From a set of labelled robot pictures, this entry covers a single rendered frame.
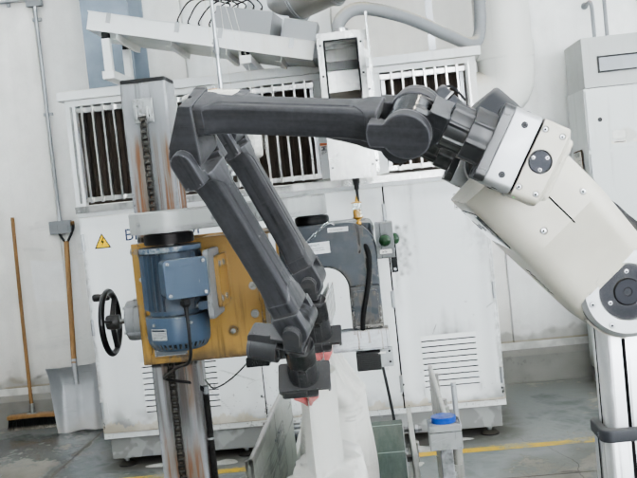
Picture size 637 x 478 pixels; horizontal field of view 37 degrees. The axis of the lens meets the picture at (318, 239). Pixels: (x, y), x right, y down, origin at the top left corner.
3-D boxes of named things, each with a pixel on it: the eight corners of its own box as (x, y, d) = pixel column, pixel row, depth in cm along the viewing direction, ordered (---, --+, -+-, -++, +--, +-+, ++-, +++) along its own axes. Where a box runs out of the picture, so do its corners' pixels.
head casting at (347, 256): (384, 327, 240) (373, 211, 238) (287, 337, 241) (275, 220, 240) (383, 311, 269) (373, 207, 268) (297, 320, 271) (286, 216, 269)
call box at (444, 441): (464, 449, 227) (461, 424, 226) (430, 451, 227) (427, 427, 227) (461, 439, 234) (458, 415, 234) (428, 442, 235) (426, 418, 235)
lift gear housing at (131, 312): (144, 341, 248) (139, 300, 247) (123, 343, 248) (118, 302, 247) (154, 335, 258) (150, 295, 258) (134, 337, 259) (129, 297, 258)
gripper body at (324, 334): (300, 335, 230) (295, 310, 226) (341, 330, 229) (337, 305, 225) (300, 352, 224) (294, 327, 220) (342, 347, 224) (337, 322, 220)
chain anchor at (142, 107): (152, 120, 243) (149, 96, 243) (133, 122, 243) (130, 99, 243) (154, 121, 246) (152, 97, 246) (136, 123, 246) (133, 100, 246)
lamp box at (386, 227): (395, 257, 238) (391, 221, 238) (377, 259, 239) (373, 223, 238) (394, 254, 246) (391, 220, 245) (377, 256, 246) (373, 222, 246)
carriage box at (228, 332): (269, 355, 241) (256, 231, 239) (138, 367, 243) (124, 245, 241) (279, 339, 266) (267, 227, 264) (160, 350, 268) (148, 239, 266)
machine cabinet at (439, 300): (517, 437, 510) (480, 44, 499) (100, 472, 524) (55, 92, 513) (490, 390, 625) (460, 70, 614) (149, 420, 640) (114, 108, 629)
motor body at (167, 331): (206, 350, 222) (194, 244, 221) (142, 356, 223) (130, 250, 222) (217, 340, 237) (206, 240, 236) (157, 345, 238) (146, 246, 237)
